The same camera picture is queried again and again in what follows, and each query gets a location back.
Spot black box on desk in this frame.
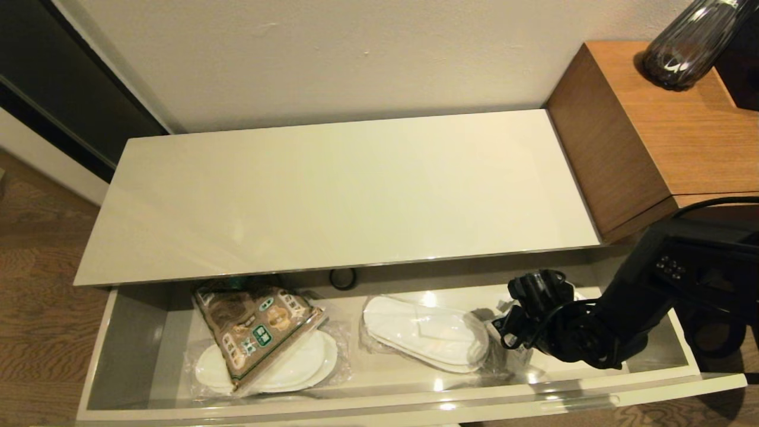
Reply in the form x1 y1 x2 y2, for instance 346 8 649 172
712 0 759 112

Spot dark glass vase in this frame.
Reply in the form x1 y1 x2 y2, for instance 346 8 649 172
639 0 742 91

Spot wooden side cabinet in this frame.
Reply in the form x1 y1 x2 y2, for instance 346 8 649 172
544 40 759 244

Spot black tape roll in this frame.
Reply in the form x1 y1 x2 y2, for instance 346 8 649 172
330 267 358 291

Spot green label snack bag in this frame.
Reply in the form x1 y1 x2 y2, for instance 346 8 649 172
193 279 329 395

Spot cream white drawer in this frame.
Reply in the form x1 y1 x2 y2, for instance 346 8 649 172
30 246 748 427

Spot white slippers with paper tag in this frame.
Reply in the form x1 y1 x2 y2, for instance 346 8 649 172
359 295 494 374

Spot white slippers in crinkled wrap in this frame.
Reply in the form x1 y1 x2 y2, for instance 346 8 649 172
187 323 355 399

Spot white tissue pack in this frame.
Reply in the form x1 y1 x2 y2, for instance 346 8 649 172
485 285 588 368

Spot dark sliding door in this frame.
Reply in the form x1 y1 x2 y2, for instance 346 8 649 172
0 0 170 184

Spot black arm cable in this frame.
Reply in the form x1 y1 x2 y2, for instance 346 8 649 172
498 196 759 356

